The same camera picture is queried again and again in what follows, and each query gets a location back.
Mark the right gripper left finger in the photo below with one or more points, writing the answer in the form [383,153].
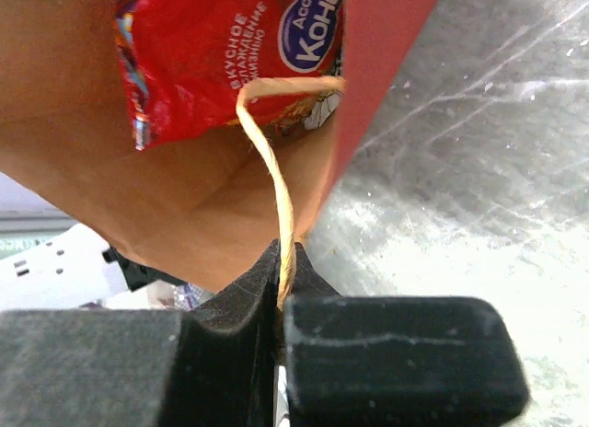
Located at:
[211,366]

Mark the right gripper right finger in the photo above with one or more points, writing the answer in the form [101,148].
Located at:
[395,360]

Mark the red paper bag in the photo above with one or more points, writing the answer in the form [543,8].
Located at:
[202,210]

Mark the red candy bag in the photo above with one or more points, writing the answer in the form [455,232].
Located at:
[184,61]

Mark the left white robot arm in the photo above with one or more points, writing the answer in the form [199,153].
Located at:
[70,270]

